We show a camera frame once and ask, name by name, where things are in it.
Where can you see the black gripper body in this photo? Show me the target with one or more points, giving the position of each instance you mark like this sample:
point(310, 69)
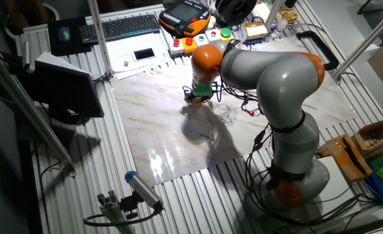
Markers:
point(189, 95)

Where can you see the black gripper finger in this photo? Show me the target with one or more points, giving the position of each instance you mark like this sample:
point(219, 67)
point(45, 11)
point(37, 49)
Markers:
point(204, 100)
point(188, 100)

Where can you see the large wooden cube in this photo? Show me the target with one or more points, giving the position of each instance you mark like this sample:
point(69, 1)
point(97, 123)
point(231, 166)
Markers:
point(196, 103)

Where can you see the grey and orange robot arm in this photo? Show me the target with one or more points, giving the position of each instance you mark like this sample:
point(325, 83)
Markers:
point(275, 81)

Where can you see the green flange adapter plate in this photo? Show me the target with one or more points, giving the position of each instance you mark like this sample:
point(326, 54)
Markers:
point(203, 89)

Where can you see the white marble pattern mat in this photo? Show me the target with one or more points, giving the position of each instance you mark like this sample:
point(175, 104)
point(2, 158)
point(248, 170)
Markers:
point(162, 136)

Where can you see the grey box red mushroom button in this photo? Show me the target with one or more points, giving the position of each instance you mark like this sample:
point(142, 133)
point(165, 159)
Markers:
point(177, 48)

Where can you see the orange box red mushroom button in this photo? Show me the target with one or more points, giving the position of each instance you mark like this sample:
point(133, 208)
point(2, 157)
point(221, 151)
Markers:
point(189, 47)

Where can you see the grey box green white button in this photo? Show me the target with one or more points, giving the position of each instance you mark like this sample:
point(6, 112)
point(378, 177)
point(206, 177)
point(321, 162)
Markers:
point(201, 40)

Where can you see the white smartphone black screen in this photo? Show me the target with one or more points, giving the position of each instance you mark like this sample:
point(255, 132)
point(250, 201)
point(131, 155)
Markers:
point(144, 54)

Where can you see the grey box flat red button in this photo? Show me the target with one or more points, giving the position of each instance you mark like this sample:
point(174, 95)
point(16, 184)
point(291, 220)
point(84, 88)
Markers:
point(213, 36)

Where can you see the yellow box green button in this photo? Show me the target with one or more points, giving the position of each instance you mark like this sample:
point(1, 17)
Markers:
point(226, 35)

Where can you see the tiny tan wooden piece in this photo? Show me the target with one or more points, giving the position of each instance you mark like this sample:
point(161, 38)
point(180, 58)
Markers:
point(126, 63)

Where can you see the blue flat box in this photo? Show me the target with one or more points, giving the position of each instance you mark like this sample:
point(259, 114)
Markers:
point(254, 41)

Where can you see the white paper sheets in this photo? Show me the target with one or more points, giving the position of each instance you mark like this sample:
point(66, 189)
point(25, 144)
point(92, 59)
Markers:
point(123, 52)

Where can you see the black orange teach pendant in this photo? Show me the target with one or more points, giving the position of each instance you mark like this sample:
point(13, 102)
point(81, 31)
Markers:
point(183, 14)

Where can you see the cardboard box white label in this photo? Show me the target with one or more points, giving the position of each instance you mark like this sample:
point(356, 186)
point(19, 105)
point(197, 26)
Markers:
point(256, 31)

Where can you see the black filament spool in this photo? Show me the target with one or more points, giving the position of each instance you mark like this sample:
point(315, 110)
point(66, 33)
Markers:
point(222, 9)

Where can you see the black computer keyboard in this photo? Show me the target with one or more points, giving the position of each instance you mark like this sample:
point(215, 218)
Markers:
point(119, 27)

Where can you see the white flat box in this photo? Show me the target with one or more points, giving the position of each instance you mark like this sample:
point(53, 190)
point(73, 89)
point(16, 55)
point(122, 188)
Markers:
point(261, 11)

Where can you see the black mouse pad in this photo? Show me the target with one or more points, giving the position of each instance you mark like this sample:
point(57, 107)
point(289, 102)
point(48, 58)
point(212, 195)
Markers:
point(75, 48)

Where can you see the black computer monitor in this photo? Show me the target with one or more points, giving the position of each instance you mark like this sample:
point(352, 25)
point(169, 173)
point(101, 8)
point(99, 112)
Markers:
point(64, 87)

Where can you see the grey computer mouse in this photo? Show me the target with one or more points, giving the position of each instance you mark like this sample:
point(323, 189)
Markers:
point(64, 33)

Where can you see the brown cardboard box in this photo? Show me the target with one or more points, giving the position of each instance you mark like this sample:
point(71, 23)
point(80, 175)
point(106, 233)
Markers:
point(344, 159)

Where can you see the long aluminium beam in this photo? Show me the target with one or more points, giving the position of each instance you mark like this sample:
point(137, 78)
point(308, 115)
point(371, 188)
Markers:
point(32, 113)

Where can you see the open cardboard box wooden pieces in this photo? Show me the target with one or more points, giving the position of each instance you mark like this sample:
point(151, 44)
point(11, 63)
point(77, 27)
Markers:
point(363, 139)

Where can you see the silver bar on stand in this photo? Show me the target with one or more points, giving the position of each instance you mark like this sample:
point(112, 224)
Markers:
point(28, 58)

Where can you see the silver bar camera blue end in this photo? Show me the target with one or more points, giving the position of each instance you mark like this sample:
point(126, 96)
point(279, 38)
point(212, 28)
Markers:
point(144, 191)

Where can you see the aluminium frame post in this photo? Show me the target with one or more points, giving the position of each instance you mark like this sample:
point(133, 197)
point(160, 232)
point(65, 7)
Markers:
point(366, 42)
point(98, 35)
point(273, 14)

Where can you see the black camera clamp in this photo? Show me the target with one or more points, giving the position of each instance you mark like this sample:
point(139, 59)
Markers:
point(129, 204)

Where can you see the short aluminium profile mount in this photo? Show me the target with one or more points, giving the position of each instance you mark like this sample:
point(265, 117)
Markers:
point(113, 211)

